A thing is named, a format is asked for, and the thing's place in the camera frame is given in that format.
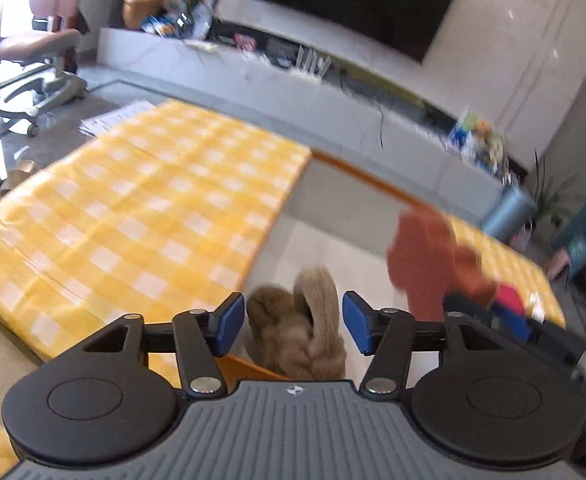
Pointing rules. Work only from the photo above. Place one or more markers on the pink small stool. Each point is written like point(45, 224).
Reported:
point(557, 263)

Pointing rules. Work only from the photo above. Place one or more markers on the yellow checked tablecloth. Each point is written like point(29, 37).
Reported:
point(148, 200)

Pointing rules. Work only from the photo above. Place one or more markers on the tall leafy floor plant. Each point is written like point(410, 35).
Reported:
point(548, 195)

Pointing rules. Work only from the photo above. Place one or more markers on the box of plush toys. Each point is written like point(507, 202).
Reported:
point(478, 142)

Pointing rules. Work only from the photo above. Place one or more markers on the red patterned box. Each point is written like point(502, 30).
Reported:
point(244, 41)

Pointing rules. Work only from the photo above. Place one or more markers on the pile of snack packets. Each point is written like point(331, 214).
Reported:
point(175, 22)

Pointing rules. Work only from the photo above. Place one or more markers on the blue water bottle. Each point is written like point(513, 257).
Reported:
point(580, 250)

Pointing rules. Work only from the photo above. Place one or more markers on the white television cabinet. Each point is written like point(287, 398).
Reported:
point(293, 105)

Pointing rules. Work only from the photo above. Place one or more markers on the blue grey trash can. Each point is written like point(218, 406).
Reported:
point(508, 215)

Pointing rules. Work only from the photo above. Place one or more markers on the black wall television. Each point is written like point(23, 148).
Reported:
point(353, 0)

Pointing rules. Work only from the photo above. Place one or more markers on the stack of white papers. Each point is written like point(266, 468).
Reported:
point(115, 119)

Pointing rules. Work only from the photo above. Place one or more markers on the pink office chair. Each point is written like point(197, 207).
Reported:
point(43, 45)

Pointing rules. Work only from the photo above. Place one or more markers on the white antenna router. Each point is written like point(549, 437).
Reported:
point(310, 65)

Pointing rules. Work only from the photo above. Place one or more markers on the rust brown plush cloth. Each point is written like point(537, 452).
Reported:
point(433, 260)

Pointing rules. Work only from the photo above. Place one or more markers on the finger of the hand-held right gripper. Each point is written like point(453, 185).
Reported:
point(515, 327)

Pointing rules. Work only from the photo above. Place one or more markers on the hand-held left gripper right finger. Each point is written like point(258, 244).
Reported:
point(355, 322)

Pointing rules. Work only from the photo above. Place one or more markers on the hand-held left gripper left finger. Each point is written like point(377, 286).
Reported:
point(230, 324)

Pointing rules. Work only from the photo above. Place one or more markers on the gold round vase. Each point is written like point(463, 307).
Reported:
point(143, 7)

